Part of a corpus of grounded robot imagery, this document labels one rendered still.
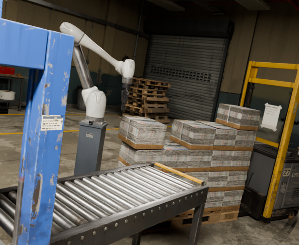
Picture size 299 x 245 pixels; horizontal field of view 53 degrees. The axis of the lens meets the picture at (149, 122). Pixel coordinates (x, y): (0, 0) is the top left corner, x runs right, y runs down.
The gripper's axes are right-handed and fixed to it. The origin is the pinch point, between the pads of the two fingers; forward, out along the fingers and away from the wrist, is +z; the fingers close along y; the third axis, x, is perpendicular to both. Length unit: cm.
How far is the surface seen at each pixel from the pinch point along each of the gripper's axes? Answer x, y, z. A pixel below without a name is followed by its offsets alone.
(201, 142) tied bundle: -81, -18, 25
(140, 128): -9.2, -20.3, 14.4
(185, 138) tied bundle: -70, -7, 24
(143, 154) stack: -18.4, -18.4, 38.3
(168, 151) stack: -44, -18, 35
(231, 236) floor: -121, -46, 116
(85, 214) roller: 65, -116, 38
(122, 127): -8.1, 11.8, 21.1
